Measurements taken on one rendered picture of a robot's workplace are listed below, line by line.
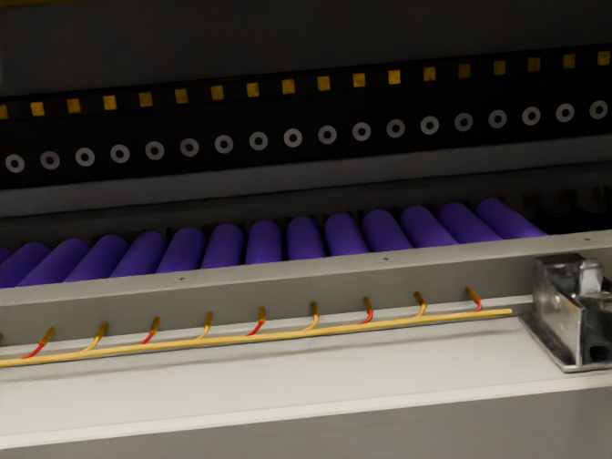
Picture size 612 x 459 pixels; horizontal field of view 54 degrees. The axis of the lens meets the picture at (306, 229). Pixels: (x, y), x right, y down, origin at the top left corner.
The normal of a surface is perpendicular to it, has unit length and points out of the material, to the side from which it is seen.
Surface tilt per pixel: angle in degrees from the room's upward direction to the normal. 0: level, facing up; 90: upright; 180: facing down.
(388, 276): 108
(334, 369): 18
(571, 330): 90
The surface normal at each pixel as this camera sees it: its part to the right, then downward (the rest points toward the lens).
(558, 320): -0.99, 0.10
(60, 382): -0.08, -0.95
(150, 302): 0.05, 0.30
